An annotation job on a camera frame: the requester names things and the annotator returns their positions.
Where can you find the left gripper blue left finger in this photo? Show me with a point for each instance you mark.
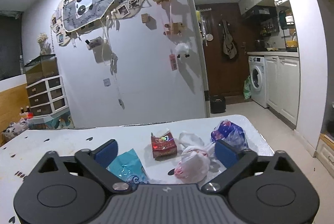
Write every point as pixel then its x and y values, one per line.
pixel 105 154

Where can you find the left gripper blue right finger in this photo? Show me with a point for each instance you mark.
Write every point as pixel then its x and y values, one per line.
pixel 226 154

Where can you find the blue purple plastic bag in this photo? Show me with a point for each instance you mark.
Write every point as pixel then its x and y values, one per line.
pixel 230 133

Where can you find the teal snack wrapper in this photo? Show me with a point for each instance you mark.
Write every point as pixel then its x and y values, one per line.
pixel 128 167

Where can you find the white pink plastic bag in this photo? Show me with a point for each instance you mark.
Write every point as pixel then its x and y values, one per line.
pixel 195 160

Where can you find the red cigarette pack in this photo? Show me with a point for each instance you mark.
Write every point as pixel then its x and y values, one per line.
pixel 163 144

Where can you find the small black floor box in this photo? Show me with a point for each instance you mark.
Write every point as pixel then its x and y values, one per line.
pixel 217 104

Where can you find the green bag by washer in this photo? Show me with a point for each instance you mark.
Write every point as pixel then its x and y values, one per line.
pixel 247 88

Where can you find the white refrigerator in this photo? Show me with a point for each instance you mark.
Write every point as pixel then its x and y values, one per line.
pixel 200 53

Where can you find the dark wooden door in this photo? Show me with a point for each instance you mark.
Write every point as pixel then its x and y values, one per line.
pixel 226 76

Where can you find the white drawer cabinet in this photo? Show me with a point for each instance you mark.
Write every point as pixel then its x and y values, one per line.
pixel 47 96

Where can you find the white washing machine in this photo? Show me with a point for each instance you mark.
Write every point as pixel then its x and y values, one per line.
pixel 258 80

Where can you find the white kitchen cabinets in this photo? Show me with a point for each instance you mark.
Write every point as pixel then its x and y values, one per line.
pixel 283 85

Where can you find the glass fish tank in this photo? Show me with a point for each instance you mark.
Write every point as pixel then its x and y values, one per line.
pixel 44 66

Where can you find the hanging brown bag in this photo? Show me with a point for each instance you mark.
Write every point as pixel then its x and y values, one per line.
pixel 229 47

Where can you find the white plush sheep ornament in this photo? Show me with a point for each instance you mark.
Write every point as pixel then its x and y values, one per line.
pixel 182 49

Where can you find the wall photo collage banner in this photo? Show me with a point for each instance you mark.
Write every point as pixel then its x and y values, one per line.
pixel 75 17

